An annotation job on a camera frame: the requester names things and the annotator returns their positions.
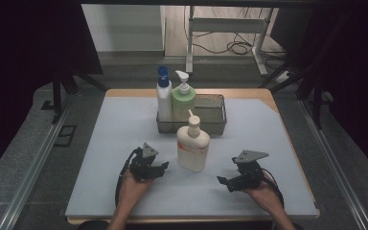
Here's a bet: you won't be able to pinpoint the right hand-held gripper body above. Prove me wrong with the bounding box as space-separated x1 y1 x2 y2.
232 149 269 191

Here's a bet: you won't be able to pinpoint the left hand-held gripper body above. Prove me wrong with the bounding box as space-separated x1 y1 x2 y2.
128 142 161 184

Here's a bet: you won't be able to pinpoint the cream ribbed pump bottle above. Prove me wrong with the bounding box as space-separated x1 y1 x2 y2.
176 109 211 173

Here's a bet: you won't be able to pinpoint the metal mesh basket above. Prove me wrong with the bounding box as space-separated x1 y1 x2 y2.
155 93 228 135

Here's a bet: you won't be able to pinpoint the green pump bottle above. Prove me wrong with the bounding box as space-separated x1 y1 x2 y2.
172 70 196 123

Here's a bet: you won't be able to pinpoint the white bottle blue pump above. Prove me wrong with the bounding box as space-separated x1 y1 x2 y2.
155 65 173 123

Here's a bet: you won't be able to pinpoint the person's left hand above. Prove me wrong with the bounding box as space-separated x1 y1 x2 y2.
117 168 155 210

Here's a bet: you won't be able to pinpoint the person's right hand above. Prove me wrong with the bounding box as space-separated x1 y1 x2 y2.
241 176 285 216

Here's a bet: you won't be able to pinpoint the black metal stand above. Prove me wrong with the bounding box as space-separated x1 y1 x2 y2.
41 63 108 125
258 58 334 129

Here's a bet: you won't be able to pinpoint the white power strip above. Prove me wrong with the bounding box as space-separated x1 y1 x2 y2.
274 70 293 84

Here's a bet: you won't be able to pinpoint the white panel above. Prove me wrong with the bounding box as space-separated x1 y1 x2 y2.
80 3 166 53

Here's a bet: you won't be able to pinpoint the dark curtain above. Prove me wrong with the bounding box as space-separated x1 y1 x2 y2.
0 0 104 184
269 0 368 185

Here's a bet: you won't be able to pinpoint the left hand-held gripper cable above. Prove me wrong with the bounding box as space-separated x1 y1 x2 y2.
114 147 141 209

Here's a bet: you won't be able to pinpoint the hand-held gripper cable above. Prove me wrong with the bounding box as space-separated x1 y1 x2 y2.
114 147 141 209
261 167 286 209

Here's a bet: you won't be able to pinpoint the right hand-held gripper cable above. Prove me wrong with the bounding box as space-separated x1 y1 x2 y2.
261 167 286 209

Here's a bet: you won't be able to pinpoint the aluminium rail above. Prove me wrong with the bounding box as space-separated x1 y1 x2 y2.
298 99 368 230
0 95 79 230

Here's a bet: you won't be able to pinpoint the black floor cables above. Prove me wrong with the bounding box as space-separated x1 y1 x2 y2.
191 6 289 70

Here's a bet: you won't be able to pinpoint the white desk frame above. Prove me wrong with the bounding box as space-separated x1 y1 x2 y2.
185 5 274 77

